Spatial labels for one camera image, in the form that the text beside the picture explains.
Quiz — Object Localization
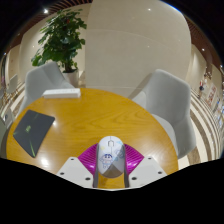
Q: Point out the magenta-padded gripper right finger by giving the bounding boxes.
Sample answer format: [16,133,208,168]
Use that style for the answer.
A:
[122,143,168,189]

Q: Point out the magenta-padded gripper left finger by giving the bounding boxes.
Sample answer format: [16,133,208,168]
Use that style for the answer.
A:
[55,143,100,189]

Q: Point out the white cartoon-print computer mouse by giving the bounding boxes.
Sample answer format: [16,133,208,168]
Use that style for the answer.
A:
[96,135,127,179]

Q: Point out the black mouse pad green lines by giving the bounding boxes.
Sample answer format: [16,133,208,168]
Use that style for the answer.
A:
[12,109,56,159]

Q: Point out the light grey shell chair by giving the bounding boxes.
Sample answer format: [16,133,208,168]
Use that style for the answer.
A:
[128,68,198,160]
[16,61,76,116]

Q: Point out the white plant pot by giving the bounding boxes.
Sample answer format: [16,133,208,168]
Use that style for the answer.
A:
[63,69,81,89]

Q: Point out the distant group of chairs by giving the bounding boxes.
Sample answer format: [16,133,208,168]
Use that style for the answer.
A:
[3,73,20,101]

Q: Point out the large green leafy plant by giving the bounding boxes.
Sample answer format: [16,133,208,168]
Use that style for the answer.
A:
[30,8,88,74]

